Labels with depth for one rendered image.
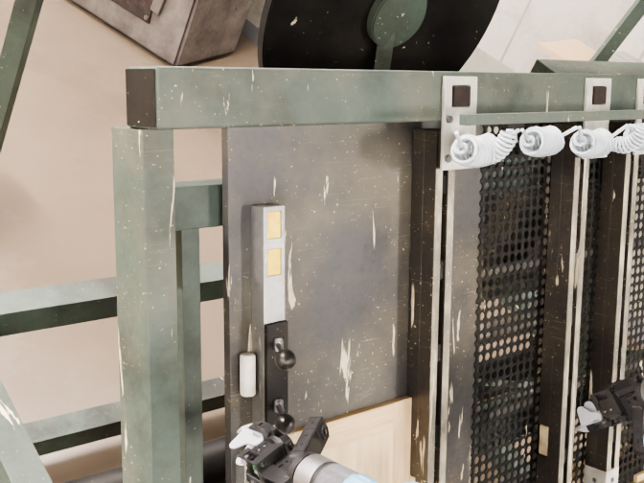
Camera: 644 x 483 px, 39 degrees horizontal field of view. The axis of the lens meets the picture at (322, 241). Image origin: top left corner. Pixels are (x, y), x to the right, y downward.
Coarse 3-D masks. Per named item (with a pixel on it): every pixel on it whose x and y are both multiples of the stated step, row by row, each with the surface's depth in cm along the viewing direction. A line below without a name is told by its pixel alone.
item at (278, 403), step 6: (276, 402) 174; (282, 402) 175; (276, 408) 174; (282, 408) 172; (282, 414) 165; (288, 414) 165; (276, 420) 165; (282, 420) 164; (288, 420) 164; (294, 420) 165; (276, 426) 164; (282, 426) 163; (288, 426) 164; (294, 426) 164; (288, 432) 164
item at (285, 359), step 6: (282, 336) 173; (276, 342) 172; (282, 342) 173; (276, 348) 172; (282, 348) 169; (282, 354) 162; (288, 354) 162; (276, 360) 162; (282, 360) 161; (288, 360) 161; (294, 360) 162; (282, 366) 162; (288, 366) 162
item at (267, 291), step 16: (256, 208) 170; (272, 208) 169; (256, 224) 170; (256, 240) 171; (272, 240) 170; (256, 256) 171; (256, 272) 172; (256, 288) 172; (272, 288) 172; (256, 304) 173; (272, 304) 173; (256, 320) 174; (272, 320) 173; (256, 336) 174; (256, 352) 175; (256, 368) 175; (256, 384) 176; (256, 400) 176; (256, 416) 177
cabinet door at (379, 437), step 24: (384, 408) 199; (408, 408) 204; (336, 432) 191; (360, 432) 195; (384, 432) 201; (408, 432) 205; (336, 456) 192; (360, 456) 197; (384, 456) 202; (408, 456) 206; (384, 480) 203; (408, 480) 207
